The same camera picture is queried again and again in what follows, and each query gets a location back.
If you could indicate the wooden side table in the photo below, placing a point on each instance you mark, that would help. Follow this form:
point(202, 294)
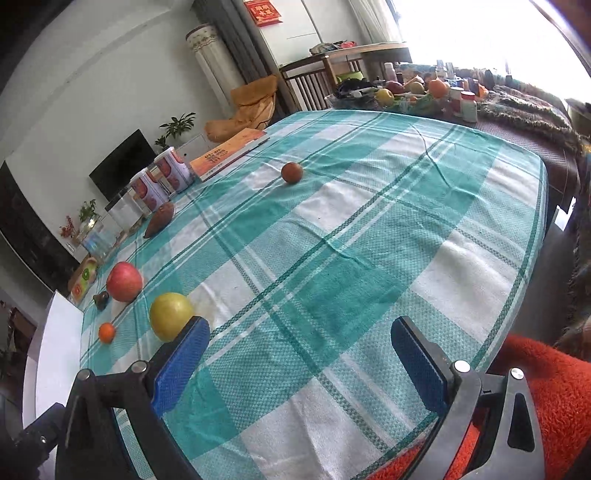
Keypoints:
point(369, 50)

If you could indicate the wooden chair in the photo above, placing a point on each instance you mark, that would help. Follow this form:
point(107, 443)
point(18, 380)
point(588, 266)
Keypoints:
point(310, 81)

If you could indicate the white board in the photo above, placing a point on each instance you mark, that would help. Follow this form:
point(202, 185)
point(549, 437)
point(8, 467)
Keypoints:
point(51, 350)

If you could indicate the black television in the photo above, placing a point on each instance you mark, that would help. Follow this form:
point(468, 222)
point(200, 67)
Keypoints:
point(122, 164)

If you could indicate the green white checked tablecloth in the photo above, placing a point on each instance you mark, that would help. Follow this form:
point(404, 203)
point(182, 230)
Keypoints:
point(323, 230)

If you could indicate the white refrigerator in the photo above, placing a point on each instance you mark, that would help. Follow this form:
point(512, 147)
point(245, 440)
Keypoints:
point(295, 32)

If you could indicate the small orange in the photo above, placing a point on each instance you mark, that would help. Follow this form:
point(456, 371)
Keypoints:
point(106, 333)

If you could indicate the grey curtain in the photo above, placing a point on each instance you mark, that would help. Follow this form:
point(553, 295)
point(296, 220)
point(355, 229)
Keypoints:
point(244, 50)

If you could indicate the pink white tin can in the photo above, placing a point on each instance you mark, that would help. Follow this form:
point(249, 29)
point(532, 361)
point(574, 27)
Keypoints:
point(147, 191)
point(173, 170)

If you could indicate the fruit print box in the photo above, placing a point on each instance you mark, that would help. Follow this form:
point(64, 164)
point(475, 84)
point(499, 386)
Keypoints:
point(83, 279)

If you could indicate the brown fringed cloth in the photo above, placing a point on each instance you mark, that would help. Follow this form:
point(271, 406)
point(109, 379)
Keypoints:
point(531, 113)

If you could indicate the orange red fleece blanket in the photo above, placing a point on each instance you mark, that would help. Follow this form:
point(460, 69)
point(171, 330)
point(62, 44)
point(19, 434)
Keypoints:
point(554, 397)

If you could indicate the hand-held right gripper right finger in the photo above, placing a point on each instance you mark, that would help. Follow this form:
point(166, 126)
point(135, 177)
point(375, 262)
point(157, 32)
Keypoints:
point(418, 364)

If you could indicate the small dark brown fruit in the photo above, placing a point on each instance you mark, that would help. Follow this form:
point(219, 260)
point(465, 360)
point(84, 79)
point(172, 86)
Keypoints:
point(100, 300)

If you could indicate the yellow green apple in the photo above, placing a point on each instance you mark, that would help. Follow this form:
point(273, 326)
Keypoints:
point(170, 314)

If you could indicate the sweet potato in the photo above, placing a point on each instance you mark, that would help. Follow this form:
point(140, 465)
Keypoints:
point(159, 220)

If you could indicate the clear glass jar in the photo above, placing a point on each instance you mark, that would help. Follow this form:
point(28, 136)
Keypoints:
point(98, 236)

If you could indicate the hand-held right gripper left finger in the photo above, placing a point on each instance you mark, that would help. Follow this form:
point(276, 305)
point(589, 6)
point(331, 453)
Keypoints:
point(179, 364)

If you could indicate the brown round fruit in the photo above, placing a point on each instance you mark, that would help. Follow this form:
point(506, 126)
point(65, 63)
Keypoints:
point(292, 172)

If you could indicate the clear plastic container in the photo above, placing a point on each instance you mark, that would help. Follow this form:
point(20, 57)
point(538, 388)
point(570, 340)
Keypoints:
point(122, 210)

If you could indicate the white standing air conditioner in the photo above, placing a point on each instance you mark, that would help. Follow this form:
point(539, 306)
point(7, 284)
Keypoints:
point(213, 64)

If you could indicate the dark red apple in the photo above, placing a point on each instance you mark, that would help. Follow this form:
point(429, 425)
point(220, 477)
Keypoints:
point(393, 86)

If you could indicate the orange book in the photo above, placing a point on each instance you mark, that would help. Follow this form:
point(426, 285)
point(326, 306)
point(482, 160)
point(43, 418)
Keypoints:
point(228, 152)

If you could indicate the red wall decoration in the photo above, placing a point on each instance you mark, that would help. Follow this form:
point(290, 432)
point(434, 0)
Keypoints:
point(263, 11)

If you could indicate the green plant in vase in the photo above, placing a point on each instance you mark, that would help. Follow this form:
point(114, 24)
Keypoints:
point(87, 211)

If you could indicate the red flower decoration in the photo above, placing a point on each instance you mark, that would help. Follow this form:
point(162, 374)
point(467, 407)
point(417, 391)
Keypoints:
point(68, 229)

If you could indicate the white medicine bottle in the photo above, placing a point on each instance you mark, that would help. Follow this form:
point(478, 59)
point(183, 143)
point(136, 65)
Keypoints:
point(468, 107)

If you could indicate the large orange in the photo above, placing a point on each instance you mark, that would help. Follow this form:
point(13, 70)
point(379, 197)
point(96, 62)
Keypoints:
point(438, 88)

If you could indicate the green potted plant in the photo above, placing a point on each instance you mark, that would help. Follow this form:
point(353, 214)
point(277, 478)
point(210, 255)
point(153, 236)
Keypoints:
point(176, 125)

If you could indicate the dark television cabinet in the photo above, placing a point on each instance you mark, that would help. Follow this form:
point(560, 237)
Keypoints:
point(27, 230)

